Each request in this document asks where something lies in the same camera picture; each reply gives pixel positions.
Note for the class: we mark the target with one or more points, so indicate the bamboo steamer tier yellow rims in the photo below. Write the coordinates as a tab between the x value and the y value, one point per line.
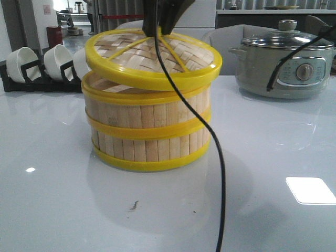
150	155

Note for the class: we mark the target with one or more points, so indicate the white bowl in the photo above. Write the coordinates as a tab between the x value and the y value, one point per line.
16	59
80	64
54	58

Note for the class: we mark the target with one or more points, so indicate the red bin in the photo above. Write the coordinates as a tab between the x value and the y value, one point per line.
54	36

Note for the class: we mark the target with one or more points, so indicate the black bowl rack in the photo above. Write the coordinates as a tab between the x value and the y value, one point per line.
70	82

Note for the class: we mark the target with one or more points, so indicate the glass pot lid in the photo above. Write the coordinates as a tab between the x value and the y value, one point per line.
285	37

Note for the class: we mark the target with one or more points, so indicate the white bowl far left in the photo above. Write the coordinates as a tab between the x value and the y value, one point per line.
16	59

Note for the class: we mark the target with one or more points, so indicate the grey upholstered chair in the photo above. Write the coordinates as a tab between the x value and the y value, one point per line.
133	24
222	39

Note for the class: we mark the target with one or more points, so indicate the grey-green electric cooking pot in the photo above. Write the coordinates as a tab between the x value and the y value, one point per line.
303	75

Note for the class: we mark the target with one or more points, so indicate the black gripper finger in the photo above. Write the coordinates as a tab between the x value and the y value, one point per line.
170	13
151	16

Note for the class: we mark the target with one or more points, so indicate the white cabinet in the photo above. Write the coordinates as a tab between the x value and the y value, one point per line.
197	20

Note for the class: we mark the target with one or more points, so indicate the woven bamboo steamer lid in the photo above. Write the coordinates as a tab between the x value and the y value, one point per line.
129	57

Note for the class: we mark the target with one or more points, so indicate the grey upholstered chair left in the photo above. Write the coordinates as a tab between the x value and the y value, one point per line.
133	24

